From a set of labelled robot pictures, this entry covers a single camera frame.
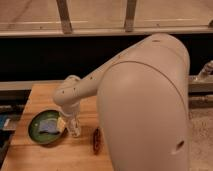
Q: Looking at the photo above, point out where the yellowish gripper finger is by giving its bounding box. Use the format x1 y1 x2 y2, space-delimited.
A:
57 117 66 131

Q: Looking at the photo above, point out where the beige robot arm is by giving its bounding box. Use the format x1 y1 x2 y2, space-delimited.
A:
53 33 190 171

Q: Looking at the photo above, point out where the blue sponge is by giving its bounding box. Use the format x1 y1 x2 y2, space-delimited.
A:
38 120 58 134

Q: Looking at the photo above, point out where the green plate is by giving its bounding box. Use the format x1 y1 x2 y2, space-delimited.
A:
28 109 65 145

